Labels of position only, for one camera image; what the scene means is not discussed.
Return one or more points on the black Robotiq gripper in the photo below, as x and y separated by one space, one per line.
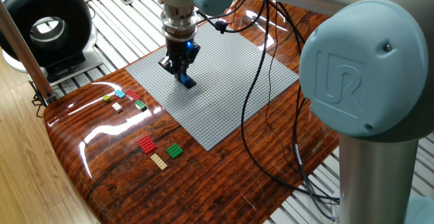
179 51

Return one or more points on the black Lego plate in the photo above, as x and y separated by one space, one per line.
192 84

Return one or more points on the red long Lego brick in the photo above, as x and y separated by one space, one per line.
133 95

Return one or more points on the green small Lego brick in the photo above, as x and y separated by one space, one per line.
141 105

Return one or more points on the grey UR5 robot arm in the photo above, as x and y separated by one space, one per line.
366 68

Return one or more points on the grey Lego baseplate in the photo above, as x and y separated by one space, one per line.
220 98

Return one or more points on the light blue Lego brick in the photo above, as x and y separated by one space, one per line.
120 93

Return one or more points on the white Lego brick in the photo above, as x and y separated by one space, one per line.
117 107

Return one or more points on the lime green Lego brick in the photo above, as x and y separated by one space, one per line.
106 98

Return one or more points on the red wide Lego plate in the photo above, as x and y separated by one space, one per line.
147 144

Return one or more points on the green square Lego plate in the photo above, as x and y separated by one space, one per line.
174 151

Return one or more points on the tan Lego plate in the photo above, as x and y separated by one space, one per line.
158 161

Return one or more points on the wood pattern table mat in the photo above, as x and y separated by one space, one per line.
203 190

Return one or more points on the brown wooden pole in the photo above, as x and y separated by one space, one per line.
28 61

